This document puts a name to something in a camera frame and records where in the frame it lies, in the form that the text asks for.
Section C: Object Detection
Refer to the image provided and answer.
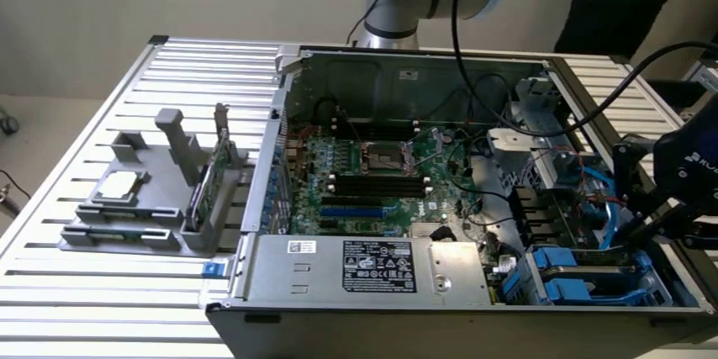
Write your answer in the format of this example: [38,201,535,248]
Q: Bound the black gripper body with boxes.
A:
[651,93,718,251]

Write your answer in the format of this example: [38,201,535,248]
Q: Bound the hard disk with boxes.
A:
[566,249,642,268]

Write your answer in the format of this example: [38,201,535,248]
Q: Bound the disk bay with blue carriers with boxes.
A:
[524,244,678,307]

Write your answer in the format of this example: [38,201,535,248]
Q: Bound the grey background equipment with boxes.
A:
[679,58,718,96]

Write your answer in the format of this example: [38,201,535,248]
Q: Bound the silver optical drive cage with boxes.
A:
[512,76,567,135]

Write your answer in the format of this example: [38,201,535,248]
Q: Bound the silver chipset heat sink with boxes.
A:
[409,221,456,241]

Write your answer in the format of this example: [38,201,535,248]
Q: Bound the person in green shirt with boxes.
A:
[552,0,687,61]

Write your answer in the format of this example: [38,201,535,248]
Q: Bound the CPU socket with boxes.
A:
[356,139,420,178]

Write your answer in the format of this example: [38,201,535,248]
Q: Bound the black RAM slots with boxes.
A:
[328,172,433,197]
[328,116,423,141]

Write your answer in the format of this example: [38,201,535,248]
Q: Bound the black expansion slot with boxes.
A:
[320,194,428,209]

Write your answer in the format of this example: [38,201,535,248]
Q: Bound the blue expansion slot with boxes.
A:
[317,205,387,219]

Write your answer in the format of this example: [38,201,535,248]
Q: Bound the green motherboard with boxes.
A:
[267,122,498,243]

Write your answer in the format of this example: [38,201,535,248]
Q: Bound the open black PC case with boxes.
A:
[204,44,718,359]

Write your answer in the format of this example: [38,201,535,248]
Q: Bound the silver power supply unit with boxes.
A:
[237,233,496,309]

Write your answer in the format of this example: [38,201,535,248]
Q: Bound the green graphics card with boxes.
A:
[187,102,237,235]

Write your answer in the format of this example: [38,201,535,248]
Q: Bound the grey parts rack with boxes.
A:
[57,108,255,260]

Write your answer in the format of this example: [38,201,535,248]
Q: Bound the silver CPU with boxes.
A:
[93,171,151,205]

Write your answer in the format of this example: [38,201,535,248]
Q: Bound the red wire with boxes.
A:
[563,151,627,205]

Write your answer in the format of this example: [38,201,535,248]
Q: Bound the blue data wire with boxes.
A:
[580,165,644,247]

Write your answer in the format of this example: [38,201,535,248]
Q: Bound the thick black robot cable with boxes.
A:
[449,0,718,138]

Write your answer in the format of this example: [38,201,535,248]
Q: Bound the black cable beside table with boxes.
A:
[0,102,33,219]

